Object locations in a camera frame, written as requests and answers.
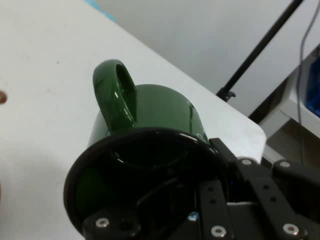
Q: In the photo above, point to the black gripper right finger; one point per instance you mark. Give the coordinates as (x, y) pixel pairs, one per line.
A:
(265, 192)

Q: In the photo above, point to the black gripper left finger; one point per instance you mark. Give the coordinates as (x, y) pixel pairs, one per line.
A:
(215, 207)

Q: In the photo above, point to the green enamel mug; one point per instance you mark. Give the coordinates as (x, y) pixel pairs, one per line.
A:
(160, 107)

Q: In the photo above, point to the white shelf unit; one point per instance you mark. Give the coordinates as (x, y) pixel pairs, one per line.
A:
(292, 117)

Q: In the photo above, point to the blue plastic bin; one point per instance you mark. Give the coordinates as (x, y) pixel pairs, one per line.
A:
(313, 87)

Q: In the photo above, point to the black tripod stand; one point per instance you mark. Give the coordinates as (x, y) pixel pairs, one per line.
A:
(262, 45)

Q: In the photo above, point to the light blue foam mat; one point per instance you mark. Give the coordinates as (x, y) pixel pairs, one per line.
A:
(102, 8)

